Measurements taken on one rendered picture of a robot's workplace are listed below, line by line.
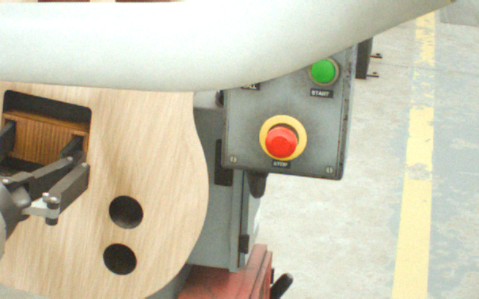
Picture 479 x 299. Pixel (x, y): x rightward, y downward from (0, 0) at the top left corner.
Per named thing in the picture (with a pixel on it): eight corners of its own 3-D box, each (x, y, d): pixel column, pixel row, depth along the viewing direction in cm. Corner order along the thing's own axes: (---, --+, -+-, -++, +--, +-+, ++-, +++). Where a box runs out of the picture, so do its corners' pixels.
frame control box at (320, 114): (214, 141, 165) (222, -22, 155) (353, 157, 162) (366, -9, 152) (178, 206, 142) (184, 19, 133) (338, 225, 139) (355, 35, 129)
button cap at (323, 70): (311, 78, 134) (313, 55, 133) (335, 81, 133) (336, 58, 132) (309, 81, 133) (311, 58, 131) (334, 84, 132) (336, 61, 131)
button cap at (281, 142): (268, 147, 139) (269, 118, 137) (298, 150, 138) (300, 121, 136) (263, 158, 135) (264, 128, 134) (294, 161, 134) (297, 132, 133)
